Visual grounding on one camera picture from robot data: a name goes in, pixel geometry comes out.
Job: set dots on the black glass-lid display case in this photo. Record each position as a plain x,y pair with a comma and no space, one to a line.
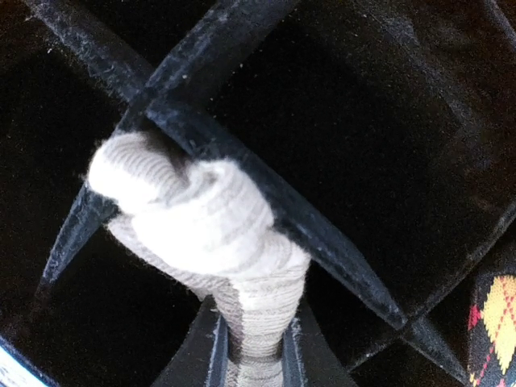
382,133

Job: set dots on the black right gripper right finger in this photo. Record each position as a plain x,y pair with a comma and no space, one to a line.
307,359

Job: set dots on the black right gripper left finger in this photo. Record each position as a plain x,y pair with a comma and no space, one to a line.
201,360

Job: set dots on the tan brown sock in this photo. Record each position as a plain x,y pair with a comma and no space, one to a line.
207,225

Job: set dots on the red orange argyle sock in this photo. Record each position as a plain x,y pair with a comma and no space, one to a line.
491,331

